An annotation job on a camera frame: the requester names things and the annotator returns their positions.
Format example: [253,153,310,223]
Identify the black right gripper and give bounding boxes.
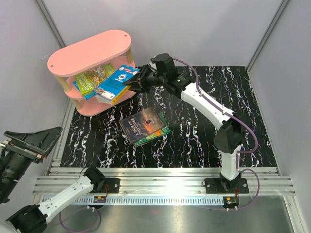
[122,65,166,95]

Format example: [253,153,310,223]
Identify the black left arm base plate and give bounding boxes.
[101,178,121,194]

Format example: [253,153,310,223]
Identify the small circuit board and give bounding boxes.
[224,197,239,205]
[93,196,106,203]

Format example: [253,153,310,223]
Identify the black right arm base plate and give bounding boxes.
[203,178,249,194]

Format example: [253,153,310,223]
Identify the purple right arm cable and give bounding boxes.
[173,58,262,211]

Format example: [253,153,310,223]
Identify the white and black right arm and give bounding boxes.
[124,53,244,193]

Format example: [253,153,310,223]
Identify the left small circuit board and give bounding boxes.
[93,196,106,203]

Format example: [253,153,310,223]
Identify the right small circuit board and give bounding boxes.
[224,197,239,205]

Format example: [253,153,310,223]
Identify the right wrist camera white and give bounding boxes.
[148,58,157,70]

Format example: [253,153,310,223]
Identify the dark Tale of Two Cities book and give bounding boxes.
[119,108,165,144]

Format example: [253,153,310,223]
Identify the blue back-cover book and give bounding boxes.
[93,65,140,105]

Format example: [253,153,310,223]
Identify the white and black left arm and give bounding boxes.
[0,127,105,233]

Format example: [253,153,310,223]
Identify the pink three-tier shelf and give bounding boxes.
[47,30,135,117]

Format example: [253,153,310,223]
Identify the green bottom book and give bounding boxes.
[134,113,171,146]

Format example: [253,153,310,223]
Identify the green 65-storey treehouse book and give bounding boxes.
[73,63,115,97]

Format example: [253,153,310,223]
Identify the blue 26-storey treehouse book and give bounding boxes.
[72,81,98,100]

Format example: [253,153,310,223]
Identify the aluminium mounting rail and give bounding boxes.
[33,161,295,205]

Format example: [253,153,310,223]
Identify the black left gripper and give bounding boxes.
[0,126,64,202]

